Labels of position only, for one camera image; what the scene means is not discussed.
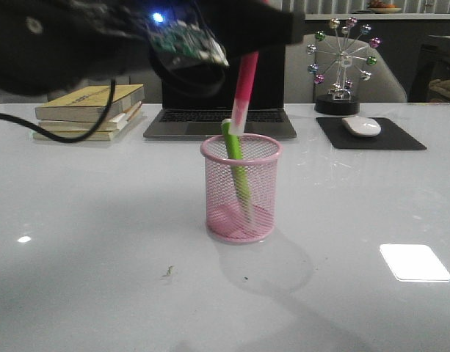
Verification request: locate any ferris wheel desk ornament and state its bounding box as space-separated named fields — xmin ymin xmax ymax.
xmin=306 ymin=16 xmax=381 ymax=116

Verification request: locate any middle white book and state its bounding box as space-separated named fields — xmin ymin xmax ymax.
xmin=39 ymin=102 xmax=142 ymax=132

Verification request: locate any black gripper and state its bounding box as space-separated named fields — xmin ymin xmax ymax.
xmin=0 ymin=0 xmax=247 ymax=97

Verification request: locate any pink highlighter pen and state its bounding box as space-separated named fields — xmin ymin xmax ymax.
xmin=229 ymin=51 xmax=258 ymax=136

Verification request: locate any yellow book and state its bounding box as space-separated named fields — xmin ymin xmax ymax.
xmin=32 ymin=109 xmax=145 ymax=142
xmin=35 ymin=84 xmax=145 ymax=122

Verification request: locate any bottom yellow book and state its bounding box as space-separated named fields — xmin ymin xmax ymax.
xmin=32 ymin=109 xmax=145 ymax=142

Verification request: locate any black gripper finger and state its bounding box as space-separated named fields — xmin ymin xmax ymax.
xmin=209 ymin=1 xmax=305 ymax=59

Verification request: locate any right grey armchair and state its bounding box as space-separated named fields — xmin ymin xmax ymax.
xmin=284 ymin=34 xmax=407 ymax=103

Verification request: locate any fruit bowl on counter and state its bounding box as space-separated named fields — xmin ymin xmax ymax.
xmin=367 ymin=0 xmax=402 ymax=14

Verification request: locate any top yellow book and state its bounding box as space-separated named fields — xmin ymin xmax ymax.
xmin=35 ymin=84 xmax=145 ymax=122

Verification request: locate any green highlighter pen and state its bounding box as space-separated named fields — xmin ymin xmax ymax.
xmin=220 ymin=118 xmax=255 ymax=224

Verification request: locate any white computer mouse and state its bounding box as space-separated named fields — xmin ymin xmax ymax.
xmin=341 ymin=116 xmax=382 ymax=137

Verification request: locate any black mouse pad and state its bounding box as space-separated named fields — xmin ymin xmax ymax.
xmin=316 ymin=117 xmax=427 ymax=150

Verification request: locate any green circuit board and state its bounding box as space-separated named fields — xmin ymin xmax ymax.
xmin=146 ymin=17 xmax=229 ymax=67

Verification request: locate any grey open laptop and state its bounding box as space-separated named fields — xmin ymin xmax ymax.
xmin=143 ymin=46 xmax=297 ymax=140

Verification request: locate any pink mesh pen holder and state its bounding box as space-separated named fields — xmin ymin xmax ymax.
xmin=200 ymin=133 xmax=282 ymax=243

